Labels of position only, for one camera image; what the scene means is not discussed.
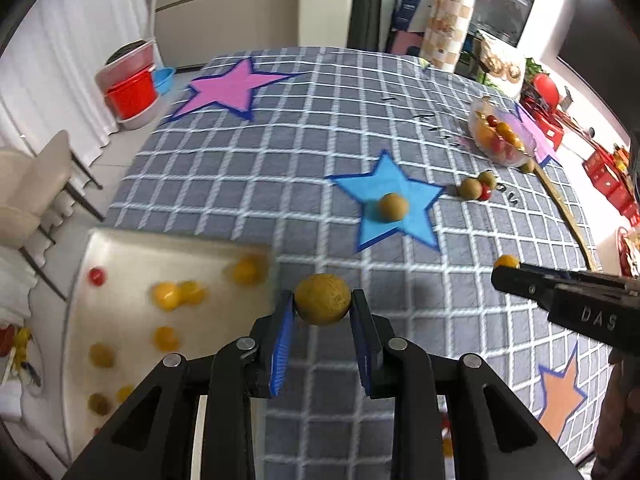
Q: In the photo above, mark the red cherry tomato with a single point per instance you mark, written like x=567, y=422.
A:
x=485, y=194

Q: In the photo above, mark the red tomato in tray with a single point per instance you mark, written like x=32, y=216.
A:
x=97, y=276

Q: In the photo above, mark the red plastic stool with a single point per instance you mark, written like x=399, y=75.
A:
x=540, y=98

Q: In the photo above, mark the clear glass fruit bowl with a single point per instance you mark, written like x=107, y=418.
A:
x=500, y=134

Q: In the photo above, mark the white shallow tray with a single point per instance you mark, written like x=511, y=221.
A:
x=121, y=314

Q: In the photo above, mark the grey checked star tablecloth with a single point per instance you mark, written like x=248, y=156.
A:
x=327, y=133

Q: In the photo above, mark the yellow tomato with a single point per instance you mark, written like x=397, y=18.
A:
x=510, y=261
x=250, y=270
x=191, y=292

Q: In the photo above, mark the checked paper roll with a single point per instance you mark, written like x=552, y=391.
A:
x=446, y=28

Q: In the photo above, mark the longan on blue star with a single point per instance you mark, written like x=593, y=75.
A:
x=393, y=207

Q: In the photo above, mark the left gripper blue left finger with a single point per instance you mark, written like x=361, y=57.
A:
x=151, y=434

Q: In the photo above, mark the tan longan left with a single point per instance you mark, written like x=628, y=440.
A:
x=488, y=178

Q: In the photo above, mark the large yellow tomato tray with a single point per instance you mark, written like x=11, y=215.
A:
x=166, y=295

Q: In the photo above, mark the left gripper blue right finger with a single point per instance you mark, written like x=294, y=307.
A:
x=494, y=436

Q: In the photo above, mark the red plastic basin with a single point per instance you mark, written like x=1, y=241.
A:
x=132, y=95

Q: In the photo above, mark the longan beside bowl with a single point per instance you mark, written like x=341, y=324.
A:
x=528, y=167

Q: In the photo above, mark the green-yellow tomato in tray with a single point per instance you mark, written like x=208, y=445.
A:
x=102, y=356

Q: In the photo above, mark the beige dining chair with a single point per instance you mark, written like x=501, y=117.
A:
x=29, y=187

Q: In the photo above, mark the yellow tomato in tray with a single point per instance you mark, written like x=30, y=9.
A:
x=250, y=270

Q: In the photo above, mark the long wooden back scratcher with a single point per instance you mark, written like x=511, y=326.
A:
x=567, y=216

